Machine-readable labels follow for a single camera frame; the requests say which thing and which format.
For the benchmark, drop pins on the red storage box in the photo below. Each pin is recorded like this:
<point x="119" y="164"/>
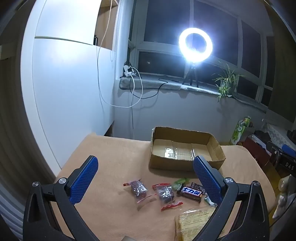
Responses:
<point x="257" y="149"/>

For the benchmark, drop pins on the clear-wrapped dates snack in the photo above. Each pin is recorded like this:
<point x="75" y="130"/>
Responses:
<point x="139" y="191"/>
<point x="166" y="196"/>

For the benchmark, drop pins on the bright ring light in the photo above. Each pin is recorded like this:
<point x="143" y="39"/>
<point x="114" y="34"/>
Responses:
<point x="195" y="45"/>

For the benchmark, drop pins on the green jelly candy packet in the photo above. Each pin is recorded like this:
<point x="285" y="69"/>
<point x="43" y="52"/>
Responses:
<point x="179" y="183"/>

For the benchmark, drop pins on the bread slice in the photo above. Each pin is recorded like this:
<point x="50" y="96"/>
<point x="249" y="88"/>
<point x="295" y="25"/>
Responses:
<point x="191" y="222"/>

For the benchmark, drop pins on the grey windowsill mat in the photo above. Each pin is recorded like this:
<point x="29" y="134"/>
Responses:
<point x="155" y="82"/>

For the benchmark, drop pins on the potted spider plant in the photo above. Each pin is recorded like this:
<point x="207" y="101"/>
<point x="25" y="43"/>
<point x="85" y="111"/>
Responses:
<point x="226" y="81"/>

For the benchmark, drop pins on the green juice carton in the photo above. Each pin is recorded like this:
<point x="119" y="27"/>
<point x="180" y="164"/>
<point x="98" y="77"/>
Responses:
<point x="239" y="130"/>

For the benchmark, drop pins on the small dark candy packet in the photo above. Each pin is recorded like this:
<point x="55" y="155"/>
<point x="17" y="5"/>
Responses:
<point x="198" y="187"/>

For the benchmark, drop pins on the open cardboard box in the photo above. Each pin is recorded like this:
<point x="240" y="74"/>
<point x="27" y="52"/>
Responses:
<point x="174" y="149"/>

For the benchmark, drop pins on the white power strip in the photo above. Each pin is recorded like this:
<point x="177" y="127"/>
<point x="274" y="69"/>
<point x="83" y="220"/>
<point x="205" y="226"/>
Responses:
<point x="128" y="70"/>

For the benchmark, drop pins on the large Snickers bar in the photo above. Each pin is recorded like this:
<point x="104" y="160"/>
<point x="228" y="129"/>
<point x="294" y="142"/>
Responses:
<point x="191" y="193"/>

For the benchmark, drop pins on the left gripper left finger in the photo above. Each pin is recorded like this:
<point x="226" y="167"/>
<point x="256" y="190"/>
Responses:
<point x="40" y="222"/>

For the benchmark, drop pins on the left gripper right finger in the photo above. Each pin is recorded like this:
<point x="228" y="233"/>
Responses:
<point x="251" y="221"/>

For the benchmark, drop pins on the white cabinet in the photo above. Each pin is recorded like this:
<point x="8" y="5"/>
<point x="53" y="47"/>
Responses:
<point x="66" y="80"/>

